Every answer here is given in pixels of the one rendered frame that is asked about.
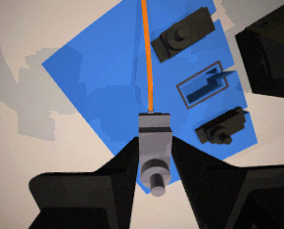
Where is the grey micro servo with orange cable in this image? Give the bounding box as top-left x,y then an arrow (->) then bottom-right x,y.
138,0 -> 173,197

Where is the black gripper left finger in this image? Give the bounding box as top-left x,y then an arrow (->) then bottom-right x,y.
28,137 -> 139,229

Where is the blue flat panel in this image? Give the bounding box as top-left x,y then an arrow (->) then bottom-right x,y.
41,0 -> 258,160

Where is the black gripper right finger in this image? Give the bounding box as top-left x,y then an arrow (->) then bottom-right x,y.
171,136 -> 284,229

